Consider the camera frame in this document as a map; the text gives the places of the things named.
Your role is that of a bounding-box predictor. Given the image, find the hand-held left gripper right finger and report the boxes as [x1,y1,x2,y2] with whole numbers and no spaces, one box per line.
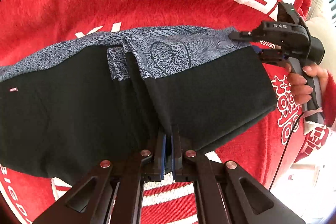
[171,123,306,224]

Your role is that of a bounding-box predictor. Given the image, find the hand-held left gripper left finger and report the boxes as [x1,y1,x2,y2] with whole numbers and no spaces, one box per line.
[33,132,167,224]

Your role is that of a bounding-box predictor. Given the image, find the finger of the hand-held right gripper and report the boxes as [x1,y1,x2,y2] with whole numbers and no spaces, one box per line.
[229,29,261,42]
[253,46,291,73]

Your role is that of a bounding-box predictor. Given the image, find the black pants with blue-grey trim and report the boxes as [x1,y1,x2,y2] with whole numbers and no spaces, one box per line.
[0,25,278,186]

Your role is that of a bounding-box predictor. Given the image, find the person's right hand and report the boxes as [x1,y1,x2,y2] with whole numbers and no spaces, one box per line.
[287,65,329,107]

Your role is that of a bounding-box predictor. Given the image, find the beige cushion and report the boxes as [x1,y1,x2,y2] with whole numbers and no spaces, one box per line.
[309,0,332,29]

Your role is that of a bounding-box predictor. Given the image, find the black cable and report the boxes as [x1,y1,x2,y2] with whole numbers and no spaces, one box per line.
[269,111,306,189]

